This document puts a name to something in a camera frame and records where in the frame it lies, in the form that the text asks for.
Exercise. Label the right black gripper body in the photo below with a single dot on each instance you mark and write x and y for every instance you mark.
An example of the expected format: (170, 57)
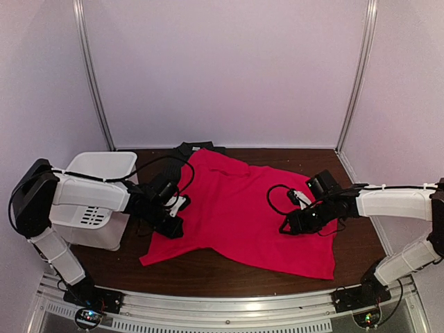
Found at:
(313, 223)

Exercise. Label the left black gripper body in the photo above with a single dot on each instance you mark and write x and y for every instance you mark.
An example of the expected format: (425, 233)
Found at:
(161, 227)

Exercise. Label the red garment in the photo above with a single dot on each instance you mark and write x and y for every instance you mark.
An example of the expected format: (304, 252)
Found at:
(236, 209)

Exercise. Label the dark pinstriped shirt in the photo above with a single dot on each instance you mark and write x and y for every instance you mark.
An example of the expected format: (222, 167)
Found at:
(182, 153)

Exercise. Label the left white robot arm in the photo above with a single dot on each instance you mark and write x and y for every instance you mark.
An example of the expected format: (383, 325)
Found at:
(32, 199)

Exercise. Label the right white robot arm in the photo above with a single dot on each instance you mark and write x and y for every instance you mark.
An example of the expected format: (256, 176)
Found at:
(332, 202)

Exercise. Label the white plastic laundry bin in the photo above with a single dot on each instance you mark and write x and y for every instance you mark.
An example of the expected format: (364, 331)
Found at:
(90, 213)

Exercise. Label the right round circuit board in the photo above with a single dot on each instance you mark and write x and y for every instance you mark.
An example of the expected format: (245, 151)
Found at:
(367, 319)

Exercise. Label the round circuit board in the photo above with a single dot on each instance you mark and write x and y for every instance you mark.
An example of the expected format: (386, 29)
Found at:
(87, 319)
(367, 319)

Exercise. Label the left round circuit board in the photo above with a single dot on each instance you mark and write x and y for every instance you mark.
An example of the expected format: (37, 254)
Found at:
(87, 319)

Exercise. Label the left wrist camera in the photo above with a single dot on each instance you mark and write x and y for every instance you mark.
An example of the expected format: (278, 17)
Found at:
(177, 204)

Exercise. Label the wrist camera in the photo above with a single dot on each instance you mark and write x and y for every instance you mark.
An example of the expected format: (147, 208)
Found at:
(298, 198)
(177, 204)

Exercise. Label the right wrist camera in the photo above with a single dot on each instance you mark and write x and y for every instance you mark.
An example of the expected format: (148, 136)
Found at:
(298, 198)

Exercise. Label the front aluminium rail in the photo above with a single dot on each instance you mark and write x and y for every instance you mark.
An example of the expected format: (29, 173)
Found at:
(144, 312)

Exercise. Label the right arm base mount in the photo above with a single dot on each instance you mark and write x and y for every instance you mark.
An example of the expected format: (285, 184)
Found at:
(369, 293)

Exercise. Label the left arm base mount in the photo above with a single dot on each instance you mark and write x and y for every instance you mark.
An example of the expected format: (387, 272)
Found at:
(86, 294)

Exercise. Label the right aluminium frame post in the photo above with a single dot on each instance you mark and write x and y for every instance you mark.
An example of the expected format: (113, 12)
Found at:
(370, 21)

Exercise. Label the aluminium frame post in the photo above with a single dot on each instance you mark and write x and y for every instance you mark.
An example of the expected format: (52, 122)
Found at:
(370, 21)
(79, 16)

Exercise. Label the left aluminium frame post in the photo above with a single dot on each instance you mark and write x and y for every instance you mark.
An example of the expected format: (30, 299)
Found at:
(79, 16)

